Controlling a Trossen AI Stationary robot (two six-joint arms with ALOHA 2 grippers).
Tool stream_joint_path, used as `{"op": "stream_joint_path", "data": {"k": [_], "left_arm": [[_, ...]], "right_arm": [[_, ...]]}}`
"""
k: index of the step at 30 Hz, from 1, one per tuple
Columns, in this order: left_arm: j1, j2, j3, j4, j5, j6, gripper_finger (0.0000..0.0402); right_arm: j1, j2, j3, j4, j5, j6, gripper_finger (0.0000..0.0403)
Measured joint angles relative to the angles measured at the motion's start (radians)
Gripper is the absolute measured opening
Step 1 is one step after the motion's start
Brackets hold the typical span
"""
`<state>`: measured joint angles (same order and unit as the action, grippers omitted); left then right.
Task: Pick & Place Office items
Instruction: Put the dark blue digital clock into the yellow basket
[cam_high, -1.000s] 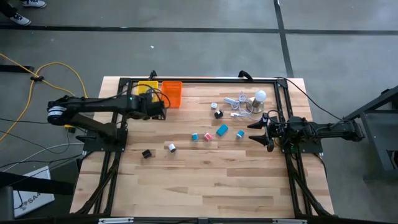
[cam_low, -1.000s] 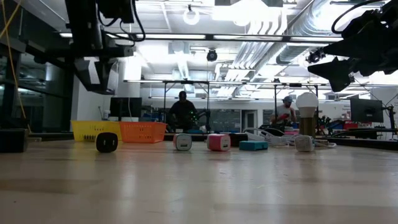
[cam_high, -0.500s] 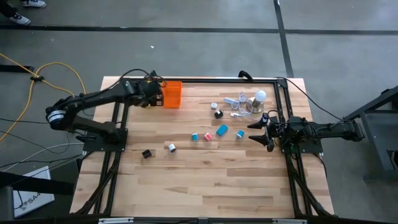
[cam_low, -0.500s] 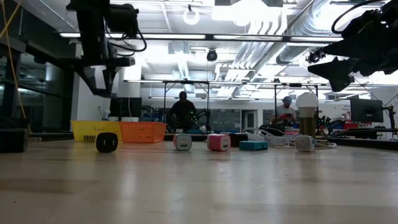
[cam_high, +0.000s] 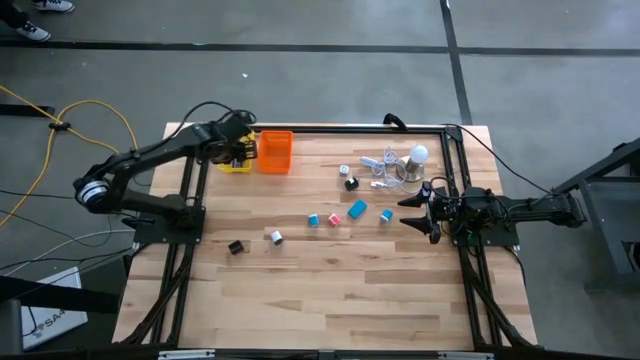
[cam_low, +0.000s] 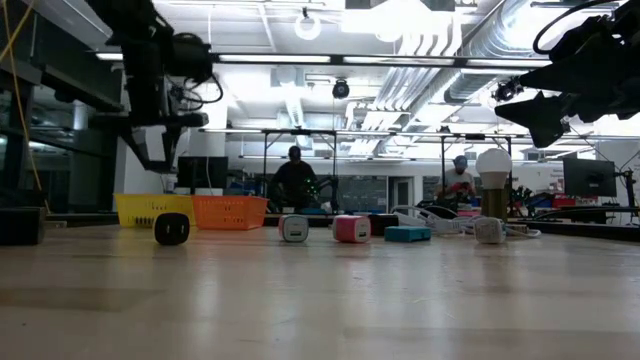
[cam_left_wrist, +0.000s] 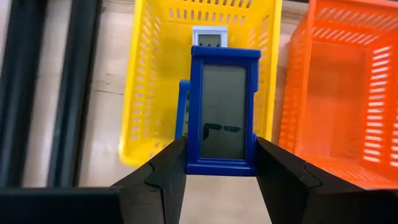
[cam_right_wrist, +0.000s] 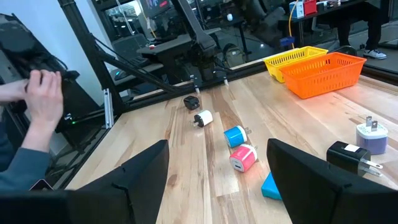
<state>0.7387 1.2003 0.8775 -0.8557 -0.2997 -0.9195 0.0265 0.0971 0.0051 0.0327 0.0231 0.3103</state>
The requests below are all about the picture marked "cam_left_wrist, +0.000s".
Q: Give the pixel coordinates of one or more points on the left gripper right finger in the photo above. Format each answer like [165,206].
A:
[298,199]

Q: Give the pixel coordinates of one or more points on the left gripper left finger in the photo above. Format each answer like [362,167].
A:
[140,199]

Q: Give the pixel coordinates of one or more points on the blue digital clock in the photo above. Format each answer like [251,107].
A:
[183,109]
[224,109]

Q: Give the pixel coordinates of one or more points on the white digital clock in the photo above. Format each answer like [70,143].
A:
[210,31]

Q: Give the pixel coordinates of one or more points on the orange plastic basket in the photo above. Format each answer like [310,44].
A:
[335,109]

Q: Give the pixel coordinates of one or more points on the yellow plastic basket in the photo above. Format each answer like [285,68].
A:
[155,62]

